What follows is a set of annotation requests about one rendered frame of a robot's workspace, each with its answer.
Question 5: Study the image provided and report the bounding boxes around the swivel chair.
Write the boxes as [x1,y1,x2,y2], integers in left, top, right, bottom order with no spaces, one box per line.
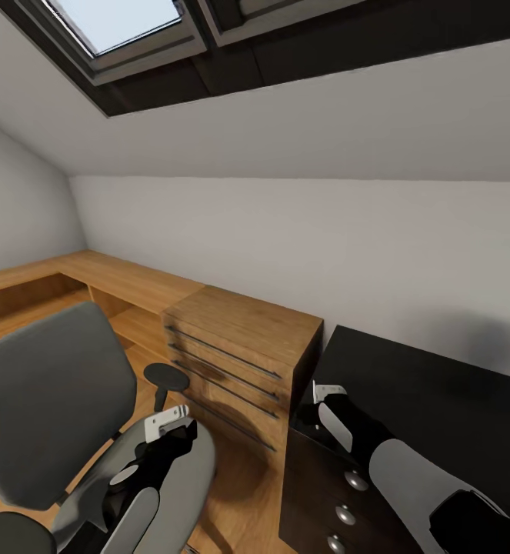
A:
[0,301,217,554]

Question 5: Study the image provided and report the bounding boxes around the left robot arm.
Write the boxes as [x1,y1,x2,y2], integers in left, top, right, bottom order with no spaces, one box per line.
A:
[59,404,198,554]

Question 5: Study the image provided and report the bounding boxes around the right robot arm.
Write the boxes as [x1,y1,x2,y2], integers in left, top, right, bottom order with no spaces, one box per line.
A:
[296,385,510,554]

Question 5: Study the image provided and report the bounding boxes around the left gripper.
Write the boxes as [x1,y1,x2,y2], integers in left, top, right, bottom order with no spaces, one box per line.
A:
[135,419,198,469]

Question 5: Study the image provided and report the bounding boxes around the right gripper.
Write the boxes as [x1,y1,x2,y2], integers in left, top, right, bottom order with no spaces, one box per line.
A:
[296,403,325,428]

